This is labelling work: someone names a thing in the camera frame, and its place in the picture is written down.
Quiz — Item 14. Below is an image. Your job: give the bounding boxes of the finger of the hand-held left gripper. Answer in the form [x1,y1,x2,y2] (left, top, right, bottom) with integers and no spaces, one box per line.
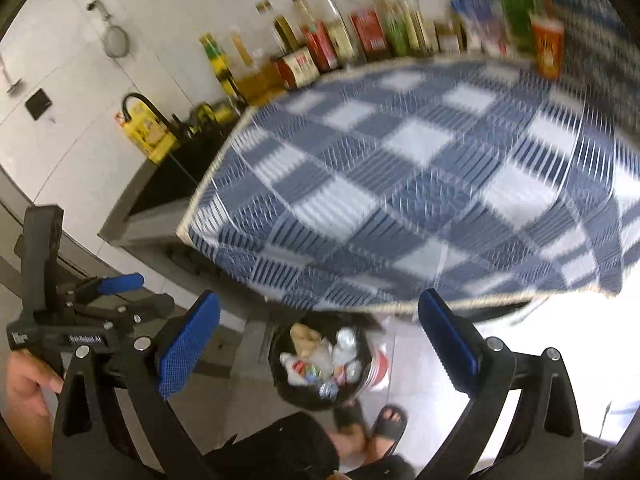
[65,272,146,304]
[84,294,175,324]

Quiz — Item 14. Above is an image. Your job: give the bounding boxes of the long white tissue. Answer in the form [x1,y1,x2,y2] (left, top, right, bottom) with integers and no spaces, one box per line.
[278,352,301,386]

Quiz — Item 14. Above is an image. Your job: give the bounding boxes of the dark soy sauce jug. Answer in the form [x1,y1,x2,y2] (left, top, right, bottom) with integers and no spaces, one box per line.
[254,0,321,91]

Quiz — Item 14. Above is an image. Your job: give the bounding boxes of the black bagged trash bin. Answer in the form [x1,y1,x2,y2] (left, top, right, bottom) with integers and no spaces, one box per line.
[268,312,386,409]

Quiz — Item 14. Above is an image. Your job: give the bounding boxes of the green packaging bag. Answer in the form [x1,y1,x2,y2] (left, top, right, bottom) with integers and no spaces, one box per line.
[487,0,539,54]

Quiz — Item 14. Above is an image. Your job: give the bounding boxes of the green label sauce bottle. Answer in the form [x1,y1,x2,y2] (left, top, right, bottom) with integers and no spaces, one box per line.
[198,32,249,111]

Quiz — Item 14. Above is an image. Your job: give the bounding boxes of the clear plastic cup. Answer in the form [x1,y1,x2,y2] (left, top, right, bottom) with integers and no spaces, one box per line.
[332,327,361,366]

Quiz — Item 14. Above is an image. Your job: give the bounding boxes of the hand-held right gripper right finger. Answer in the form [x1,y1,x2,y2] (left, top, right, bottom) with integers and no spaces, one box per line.
[417,289,585,480]

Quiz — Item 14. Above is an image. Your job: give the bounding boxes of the small brown jar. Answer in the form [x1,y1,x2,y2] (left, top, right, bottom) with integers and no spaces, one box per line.
[433,19,464,55]

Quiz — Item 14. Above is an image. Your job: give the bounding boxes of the gold cap green label bottle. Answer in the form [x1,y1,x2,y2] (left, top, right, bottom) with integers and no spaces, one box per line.
[372,0,411,59]

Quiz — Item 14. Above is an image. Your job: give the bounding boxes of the metal mesh strainer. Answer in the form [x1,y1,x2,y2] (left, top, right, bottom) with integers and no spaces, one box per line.
[102,2,130,59]

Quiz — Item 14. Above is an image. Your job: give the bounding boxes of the slim yellow cap bottle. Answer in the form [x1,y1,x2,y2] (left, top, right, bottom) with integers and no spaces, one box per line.
[393,0,434,56]

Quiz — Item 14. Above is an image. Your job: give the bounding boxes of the brown paper cup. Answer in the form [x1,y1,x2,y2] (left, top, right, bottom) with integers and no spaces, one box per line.
[290,324,326,359]

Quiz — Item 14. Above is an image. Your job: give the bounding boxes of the person's left hand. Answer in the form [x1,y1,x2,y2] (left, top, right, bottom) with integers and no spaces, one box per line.
[6,350,65,434]

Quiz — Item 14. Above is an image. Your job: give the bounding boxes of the black cap red label bottle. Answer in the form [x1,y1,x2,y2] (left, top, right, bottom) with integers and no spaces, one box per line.
[288,0,341,74]

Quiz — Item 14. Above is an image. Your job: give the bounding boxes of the black faucet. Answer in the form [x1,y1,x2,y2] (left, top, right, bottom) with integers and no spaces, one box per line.
[121,92,179,136]

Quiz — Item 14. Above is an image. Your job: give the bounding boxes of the patterned blue curtain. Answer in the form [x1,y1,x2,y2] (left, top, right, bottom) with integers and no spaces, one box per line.
[525,0,640,182]

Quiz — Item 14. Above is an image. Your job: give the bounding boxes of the clear cooking oil jug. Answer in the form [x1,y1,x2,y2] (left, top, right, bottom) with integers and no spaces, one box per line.
[227,29,286,106]

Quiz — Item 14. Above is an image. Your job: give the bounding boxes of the gold cap red label bottle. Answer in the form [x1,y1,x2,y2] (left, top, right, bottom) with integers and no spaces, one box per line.
[339,0,394,61]

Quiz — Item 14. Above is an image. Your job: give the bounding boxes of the red white bucket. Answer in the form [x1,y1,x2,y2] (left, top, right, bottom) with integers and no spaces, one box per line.
[367,342,394,391]

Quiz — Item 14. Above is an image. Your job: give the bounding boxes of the small black wall switch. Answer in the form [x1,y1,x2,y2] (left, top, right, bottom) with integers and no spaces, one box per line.
[24,88,54,122]

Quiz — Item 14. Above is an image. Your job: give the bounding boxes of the person's foot black sandal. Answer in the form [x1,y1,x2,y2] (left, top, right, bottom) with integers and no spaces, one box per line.
[367,404,409,462]
[332,402,369,442]

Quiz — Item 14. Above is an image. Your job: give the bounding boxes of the yellow cap clear bottle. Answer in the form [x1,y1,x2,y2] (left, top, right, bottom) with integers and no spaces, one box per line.
[313,0,359,66]

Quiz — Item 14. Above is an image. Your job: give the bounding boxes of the blue checked tablecloth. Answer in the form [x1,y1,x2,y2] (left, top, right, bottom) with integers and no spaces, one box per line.
[176,57,640,314]

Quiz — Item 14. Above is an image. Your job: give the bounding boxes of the metal ladle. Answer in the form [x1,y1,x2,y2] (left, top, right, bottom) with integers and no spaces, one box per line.
[0,54,24,95]

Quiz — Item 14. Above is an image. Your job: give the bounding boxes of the blue white plastic bag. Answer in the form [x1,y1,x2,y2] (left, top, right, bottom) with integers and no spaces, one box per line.
[449,0,509,56]

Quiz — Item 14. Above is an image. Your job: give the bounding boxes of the person's black shorts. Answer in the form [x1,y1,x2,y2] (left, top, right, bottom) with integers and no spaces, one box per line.
[200,412,417,480]

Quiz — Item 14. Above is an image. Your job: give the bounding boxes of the person's left foot black sandal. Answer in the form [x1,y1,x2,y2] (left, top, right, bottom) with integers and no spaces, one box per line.
[332,402,369,442]

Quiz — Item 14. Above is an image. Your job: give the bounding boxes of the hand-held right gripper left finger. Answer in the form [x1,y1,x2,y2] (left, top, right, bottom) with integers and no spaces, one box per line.
[51,290,222,480]

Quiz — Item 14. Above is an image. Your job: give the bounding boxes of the yellow dish soap bottle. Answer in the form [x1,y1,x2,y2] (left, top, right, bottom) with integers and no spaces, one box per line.
[115,99,181,164]

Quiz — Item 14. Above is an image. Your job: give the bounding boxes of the red wrapper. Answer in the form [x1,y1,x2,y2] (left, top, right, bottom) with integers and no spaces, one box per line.
[295,360,321,384]

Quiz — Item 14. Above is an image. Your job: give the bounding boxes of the orange paper drink cup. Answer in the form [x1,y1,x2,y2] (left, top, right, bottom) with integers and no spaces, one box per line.
[529,12,566,80]

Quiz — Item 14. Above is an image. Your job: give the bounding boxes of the person's right foot black sandal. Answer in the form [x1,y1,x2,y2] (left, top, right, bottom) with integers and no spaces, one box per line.
[367,404,409,462]

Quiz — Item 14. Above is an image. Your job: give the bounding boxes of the black sink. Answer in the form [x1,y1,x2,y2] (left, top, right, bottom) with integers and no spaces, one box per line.
[127,119,246,216]

